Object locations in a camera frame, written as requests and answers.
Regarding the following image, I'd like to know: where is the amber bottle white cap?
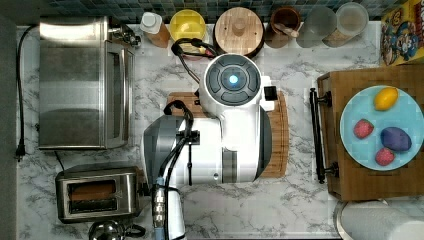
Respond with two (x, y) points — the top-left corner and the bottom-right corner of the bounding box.
(140, 12), (170, 48)

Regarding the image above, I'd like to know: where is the yellow mug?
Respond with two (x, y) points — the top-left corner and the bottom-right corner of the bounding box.
(169, 9), (206, 41)

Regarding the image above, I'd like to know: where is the red strawberry upper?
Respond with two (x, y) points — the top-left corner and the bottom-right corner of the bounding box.
(353, 119), (374, 139)

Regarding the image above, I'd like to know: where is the yellow lemon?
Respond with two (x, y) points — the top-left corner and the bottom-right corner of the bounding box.
(374, 87), (399, 111)

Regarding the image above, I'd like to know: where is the wooden spoon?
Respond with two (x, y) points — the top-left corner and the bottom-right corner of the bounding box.
(274, 23), (299, 38)

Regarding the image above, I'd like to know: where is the red strawberry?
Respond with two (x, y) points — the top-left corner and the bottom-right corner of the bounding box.
(375, 148), (395, 166)
(353, 119), (374, 139)

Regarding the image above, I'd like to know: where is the purple toy fruit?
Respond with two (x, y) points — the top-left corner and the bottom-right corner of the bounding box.
(380, 127), (412, 151)

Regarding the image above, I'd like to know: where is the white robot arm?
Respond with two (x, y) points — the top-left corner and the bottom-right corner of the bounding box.
(141, 54), (277, 240)

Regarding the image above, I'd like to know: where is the wooden drawer box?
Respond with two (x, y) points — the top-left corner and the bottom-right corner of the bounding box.
(316, 65), (424, 201)

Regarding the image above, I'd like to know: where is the colourful cereal box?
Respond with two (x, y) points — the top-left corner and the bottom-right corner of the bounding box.
(380, 0), (424, 66)

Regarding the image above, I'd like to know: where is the shiny steel kettle lid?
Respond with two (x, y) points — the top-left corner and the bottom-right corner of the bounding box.
(88, 220), (146, 240)

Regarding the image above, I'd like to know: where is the stainless steel toaster oven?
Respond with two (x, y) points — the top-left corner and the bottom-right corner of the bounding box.
(39, 16), (140, 150)

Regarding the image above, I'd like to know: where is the light blue plate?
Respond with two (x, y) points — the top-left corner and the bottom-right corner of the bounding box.
(339, 85), (423, 171)

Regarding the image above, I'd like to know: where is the black oven power cord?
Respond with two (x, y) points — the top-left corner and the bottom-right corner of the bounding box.
(14, 24), (40, 163)

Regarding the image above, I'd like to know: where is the frosted glass jar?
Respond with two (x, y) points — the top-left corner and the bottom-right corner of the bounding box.
(296, 6), (337, 48)

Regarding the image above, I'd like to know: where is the white paper towel roll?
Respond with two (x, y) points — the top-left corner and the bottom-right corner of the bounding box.
(337, 201), (424, 240)

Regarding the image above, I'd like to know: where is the red strawberry lower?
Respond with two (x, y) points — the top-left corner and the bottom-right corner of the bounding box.
(375, 148), (395, 166)

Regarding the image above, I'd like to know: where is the clear jar with lid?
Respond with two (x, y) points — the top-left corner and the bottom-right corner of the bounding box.
(323, 2), (369, 47)

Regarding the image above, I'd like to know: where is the canister with wooden lid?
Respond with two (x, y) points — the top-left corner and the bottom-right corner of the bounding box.
(213, 7), (265, 58)

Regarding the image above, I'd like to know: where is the stainless steel two-slot toaster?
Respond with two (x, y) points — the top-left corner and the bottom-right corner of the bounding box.
(55, 165), (145, 224)

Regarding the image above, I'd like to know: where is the brown toast slice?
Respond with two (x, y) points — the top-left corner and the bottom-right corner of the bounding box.
(69, 181), (116, 201)

